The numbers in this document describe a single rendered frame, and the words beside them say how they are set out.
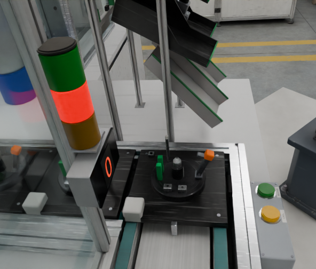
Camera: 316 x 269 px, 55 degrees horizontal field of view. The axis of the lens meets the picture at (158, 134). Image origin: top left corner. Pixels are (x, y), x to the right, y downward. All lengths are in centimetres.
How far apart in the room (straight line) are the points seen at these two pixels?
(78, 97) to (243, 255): 46
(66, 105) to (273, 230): 51
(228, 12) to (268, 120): 359
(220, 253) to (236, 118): 62
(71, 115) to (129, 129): 74
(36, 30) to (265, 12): 446
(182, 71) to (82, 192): 61
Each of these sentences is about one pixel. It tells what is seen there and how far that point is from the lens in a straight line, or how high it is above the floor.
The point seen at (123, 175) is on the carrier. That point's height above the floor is 97.
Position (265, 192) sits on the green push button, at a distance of 78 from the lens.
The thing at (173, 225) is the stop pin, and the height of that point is 97.
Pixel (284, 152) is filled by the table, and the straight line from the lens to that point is 107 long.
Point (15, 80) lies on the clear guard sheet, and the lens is 39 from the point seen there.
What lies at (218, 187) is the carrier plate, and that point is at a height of 97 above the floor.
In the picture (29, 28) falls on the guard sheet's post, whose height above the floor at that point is 144.
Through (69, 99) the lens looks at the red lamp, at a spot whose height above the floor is 135.
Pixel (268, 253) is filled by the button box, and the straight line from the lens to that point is 70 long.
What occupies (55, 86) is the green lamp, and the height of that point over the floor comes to 137.
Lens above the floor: 155
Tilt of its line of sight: 38 degrees down
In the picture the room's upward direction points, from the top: 6 degrees counter-clockwise
